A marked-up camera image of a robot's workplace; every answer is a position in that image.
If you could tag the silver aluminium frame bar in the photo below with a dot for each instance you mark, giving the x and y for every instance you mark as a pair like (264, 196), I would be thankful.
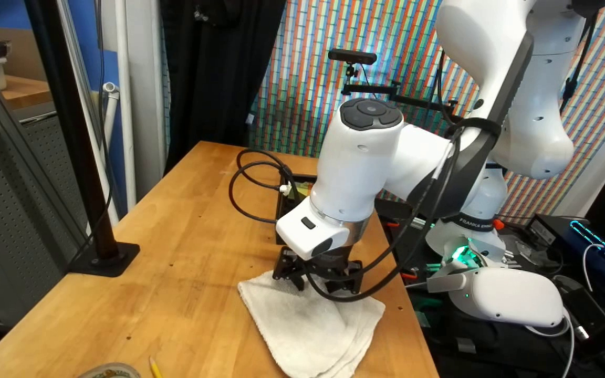
(84, 106)
(21, 138)

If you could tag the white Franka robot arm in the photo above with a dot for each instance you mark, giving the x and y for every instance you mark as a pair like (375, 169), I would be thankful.
(367, 160)

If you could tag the grey tape roll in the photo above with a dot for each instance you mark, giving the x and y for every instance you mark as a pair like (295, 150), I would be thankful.
(110, 373)

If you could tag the white VR headset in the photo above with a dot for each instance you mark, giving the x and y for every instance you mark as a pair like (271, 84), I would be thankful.
(505, 296)

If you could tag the black pole with base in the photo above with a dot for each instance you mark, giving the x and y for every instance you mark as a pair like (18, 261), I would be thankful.
(72, 138)

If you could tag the wooden shelf board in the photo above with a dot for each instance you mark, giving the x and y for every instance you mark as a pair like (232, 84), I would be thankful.
(16, 90)

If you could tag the white terry cloth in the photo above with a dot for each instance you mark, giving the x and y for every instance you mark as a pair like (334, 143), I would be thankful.
(310, 328)

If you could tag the black curtain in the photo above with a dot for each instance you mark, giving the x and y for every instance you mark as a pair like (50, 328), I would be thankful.
(219, 69)

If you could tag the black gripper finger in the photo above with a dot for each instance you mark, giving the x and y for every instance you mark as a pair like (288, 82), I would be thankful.
(348, 277)
(288, 271)

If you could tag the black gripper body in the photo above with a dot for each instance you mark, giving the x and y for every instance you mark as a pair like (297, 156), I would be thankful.
(324, 262)

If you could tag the yellow pencil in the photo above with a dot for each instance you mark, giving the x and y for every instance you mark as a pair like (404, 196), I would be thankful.
(153, 367)

